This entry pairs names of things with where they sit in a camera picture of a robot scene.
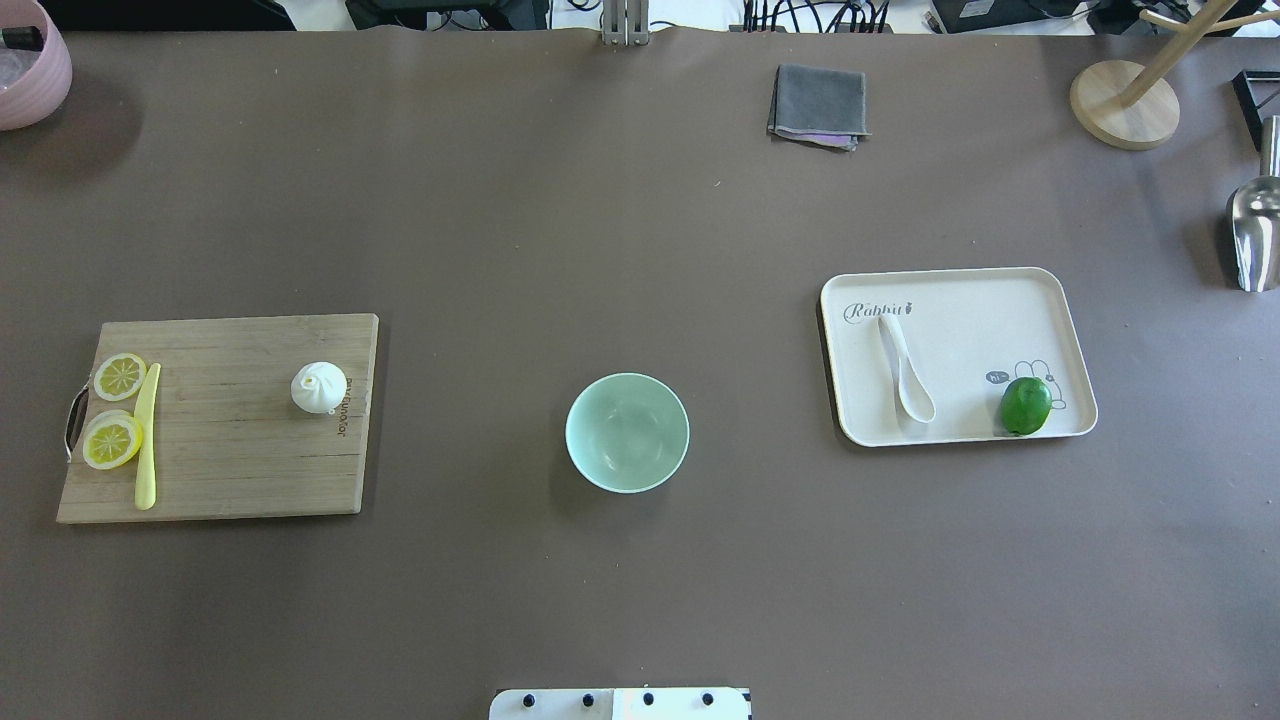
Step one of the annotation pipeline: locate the cream rabbit tray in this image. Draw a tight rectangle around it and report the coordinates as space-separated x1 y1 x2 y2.
820 266 1098 447

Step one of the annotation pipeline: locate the lemon slice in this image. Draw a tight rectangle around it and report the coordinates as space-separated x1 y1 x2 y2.
82 409 145 470
92 352 148 402

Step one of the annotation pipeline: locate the lower lemon slice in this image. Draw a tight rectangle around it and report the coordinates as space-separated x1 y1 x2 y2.
82 409 145 470

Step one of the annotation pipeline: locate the pink bowl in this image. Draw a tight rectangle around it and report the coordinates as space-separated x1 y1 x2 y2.
1 1 73 131

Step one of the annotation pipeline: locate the mint green bowl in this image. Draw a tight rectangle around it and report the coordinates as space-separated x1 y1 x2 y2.
564 372 691 495

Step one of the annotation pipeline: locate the metal scoop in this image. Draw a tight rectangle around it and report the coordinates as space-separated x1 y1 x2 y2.
1229 115 1279 293

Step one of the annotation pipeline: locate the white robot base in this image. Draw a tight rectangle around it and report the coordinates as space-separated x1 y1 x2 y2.
488 685 753 719

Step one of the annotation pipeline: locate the bamboo cutting board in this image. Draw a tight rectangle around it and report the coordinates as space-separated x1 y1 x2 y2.
58 313 379 524

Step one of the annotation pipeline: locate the white steamed bun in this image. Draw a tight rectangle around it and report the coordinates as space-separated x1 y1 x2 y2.
291 361 348 415

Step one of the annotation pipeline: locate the green lime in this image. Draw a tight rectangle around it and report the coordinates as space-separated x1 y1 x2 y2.
998 375 1053 436

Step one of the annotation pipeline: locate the metal camera post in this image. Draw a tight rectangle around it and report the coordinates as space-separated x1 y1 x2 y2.
602 0 650 47

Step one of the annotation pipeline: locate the folded grey cloth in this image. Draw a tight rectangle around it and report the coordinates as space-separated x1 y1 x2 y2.
767 63 870 152

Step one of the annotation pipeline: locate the upper lemon slice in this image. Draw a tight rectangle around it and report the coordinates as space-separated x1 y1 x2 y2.
92 352 148 402

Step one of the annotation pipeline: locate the wooden stand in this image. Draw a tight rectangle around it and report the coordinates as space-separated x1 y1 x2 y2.
1069 1 1279 151

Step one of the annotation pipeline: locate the yellow plastic knife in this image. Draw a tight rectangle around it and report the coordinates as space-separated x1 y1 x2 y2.
133 363 163 511

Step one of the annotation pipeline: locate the white ceramic spoon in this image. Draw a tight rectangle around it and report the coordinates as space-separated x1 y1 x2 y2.
878 314 937 424

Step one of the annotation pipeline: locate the black frame object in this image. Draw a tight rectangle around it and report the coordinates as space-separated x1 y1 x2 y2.
1231 69 1280 151

